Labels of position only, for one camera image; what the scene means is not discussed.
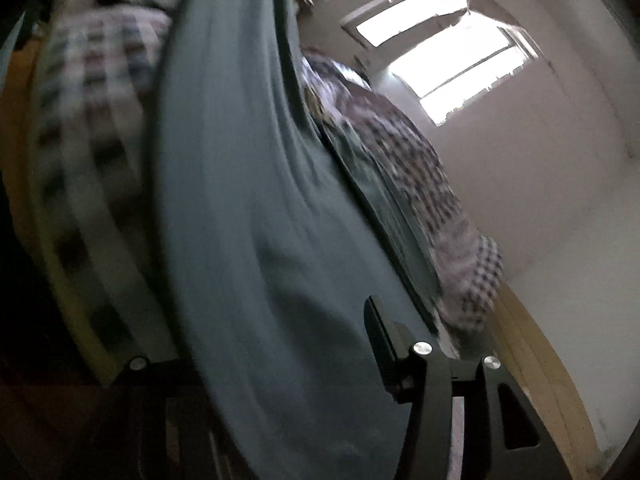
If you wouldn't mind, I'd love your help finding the wooden bed board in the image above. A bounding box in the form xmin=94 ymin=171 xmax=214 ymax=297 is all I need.
xmin=486 ymin=279 xmax=603 ymax=480

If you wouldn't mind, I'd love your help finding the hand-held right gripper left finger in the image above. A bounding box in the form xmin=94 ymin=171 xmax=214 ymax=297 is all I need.
xmin=65 ymin=357 xmax=221 ymax=480

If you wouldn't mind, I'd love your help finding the teal garment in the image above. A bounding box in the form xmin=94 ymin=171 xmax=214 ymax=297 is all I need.
xmin=149 ymin=0 xmax=443 ymax=480

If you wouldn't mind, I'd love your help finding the large checkered bed sheet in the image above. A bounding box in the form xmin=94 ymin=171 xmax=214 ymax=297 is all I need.
xmin=27 ymin=7 xmax=178 ymax=366

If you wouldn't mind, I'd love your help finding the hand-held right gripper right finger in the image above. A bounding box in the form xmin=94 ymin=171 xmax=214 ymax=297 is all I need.
xmin=363 ymin=295 xmax=567 ymax=480

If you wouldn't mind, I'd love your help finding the small checkered pink quilt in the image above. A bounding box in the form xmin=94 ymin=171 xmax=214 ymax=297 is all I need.
xmin=299 ymin=46 xmax=504 ymax=335

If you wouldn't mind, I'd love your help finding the window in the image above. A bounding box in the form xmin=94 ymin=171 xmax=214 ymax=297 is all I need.
xmin=341 ymin=0 xmax=540 ymax=127

